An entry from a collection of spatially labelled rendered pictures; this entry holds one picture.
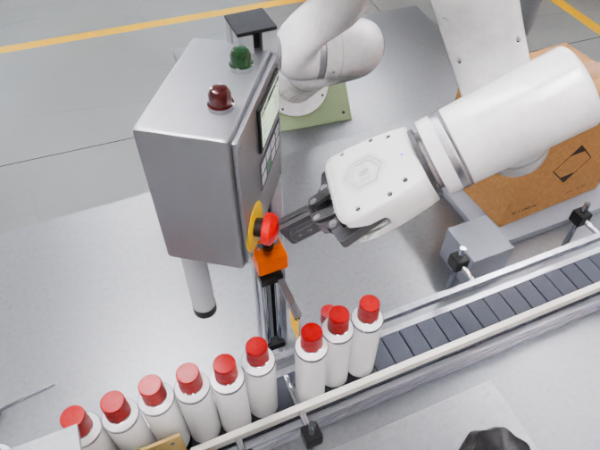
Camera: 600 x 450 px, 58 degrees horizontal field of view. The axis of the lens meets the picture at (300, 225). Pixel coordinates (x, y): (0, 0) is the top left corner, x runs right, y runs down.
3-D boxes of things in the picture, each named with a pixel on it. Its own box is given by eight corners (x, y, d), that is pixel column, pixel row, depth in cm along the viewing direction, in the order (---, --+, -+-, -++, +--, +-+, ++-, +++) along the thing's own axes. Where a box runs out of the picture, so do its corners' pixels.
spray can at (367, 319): (345, 379, 97) (354, 317, 82) (344, 353, 101) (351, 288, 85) (375, 379, 97) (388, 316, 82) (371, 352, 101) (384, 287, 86)
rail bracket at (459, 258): (454, 321, 111) (474, 273, 99) (435, 294, 115) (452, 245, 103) (468, 316, 112) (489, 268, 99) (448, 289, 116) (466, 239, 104)
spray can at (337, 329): (331, 395, 95) (337, 335, 80) (312, 373, 98) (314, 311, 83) (354, 378, 98) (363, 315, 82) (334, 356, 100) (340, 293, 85)
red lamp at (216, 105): (204, 112, 52) (200, 92, 50) (212, 97, 53) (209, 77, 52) (229, 116, 51) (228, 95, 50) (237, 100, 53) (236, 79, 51)
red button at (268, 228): (246, 227, 60) (273, 231, 59) (255, 203, 62) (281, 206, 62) (249, 249, 62) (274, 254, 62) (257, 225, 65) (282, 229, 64)
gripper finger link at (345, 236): (401, 188, 56) (360, 177, 59) (361, 250, 54) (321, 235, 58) (404, 195, 56) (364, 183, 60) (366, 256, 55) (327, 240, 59)
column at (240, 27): (266, 352, 106) (237, 34, 56) (258, 333, 109) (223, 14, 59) (287, 344, 108) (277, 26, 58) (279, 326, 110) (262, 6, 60)
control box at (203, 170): (167, 257, 64) (129, 129, 50) (212, 162, 75) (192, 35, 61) (250, 271, 63) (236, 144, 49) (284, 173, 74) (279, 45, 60)
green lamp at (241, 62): (225, 72, 56) (223, 52, 54) (233, 59, 58) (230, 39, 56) (250, 75, 56) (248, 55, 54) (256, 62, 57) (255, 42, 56)
